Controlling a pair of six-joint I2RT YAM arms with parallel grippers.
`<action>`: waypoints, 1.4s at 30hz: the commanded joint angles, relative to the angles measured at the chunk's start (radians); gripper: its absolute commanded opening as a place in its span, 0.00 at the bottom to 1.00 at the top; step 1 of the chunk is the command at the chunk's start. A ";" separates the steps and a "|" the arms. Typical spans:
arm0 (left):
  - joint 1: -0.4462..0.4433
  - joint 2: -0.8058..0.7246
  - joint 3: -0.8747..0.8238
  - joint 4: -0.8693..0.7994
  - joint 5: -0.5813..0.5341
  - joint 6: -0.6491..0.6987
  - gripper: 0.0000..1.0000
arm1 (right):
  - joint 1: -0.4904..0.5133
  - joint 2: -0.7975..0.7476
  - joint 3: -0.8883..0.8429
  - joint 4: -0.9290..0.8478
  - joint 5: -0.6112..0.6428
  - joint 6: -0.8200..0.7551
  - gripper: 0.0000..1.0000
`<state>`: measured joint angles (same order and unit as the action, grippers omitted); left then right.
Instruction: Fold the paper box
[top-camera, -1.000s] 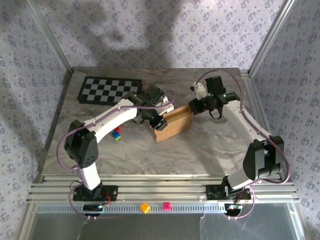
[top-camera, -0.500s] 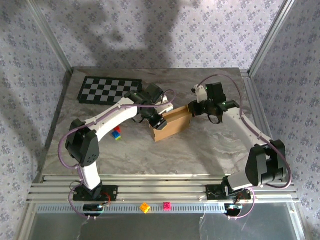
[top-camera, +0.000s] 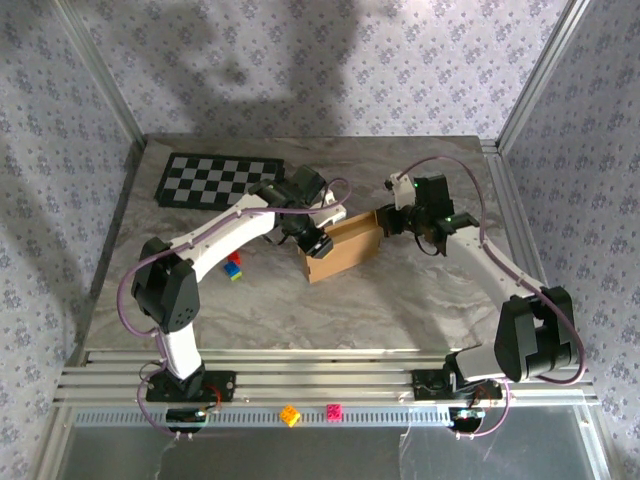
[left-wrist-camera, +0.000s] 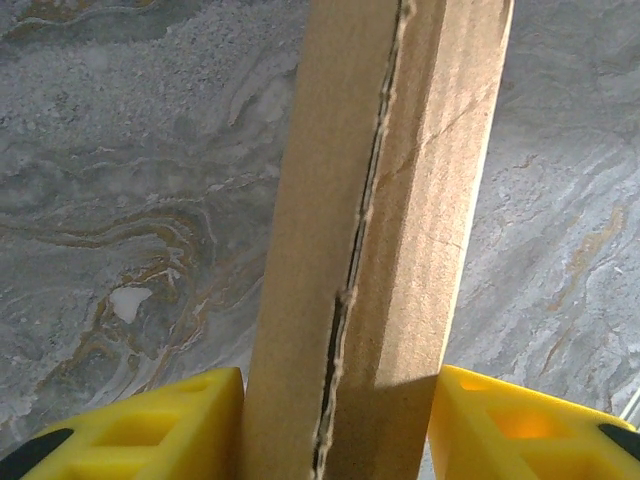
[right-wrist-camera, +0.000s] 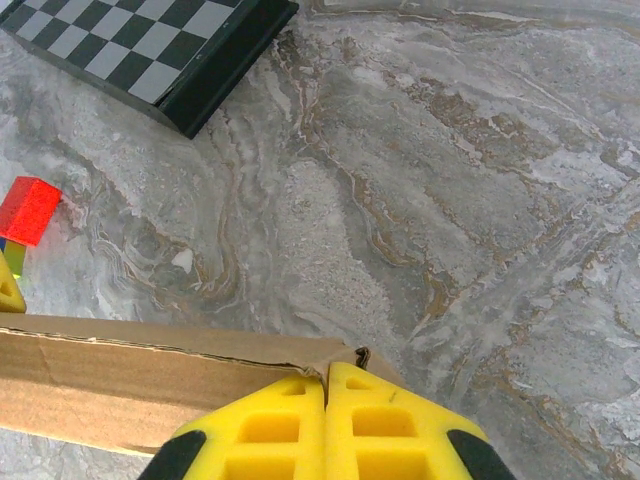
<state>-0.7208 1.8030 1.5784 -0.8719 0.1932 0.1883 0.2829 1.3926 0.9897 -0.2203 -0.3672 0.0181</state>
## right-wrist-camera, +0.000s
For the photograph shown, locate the black and white chessboard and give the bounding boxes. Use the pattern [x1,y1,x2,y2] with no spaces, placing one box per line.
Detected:
[0,0,300,141]

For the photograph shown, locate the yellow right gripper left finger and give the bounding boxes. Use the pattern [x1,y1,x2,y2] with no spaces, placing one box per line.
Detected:
[143,374,327,480]

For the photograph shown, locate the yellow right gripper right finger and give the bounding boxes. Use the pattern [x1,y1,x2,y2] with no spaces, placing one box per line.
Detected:
[324,361,517,480]

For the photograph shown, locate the green wooden block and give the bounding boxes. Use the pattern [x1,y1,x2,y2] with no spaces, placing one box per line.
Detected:
[1,241,28,279]

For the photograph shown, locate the brown cardboard paper box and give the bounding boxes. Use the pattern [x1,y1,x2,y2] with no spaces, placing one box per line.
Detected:
[0,313,407,457]

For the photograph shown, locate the red wooden block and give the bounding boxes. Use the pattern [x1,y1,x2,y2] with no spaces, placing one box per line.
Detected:
[0,176,64,248]

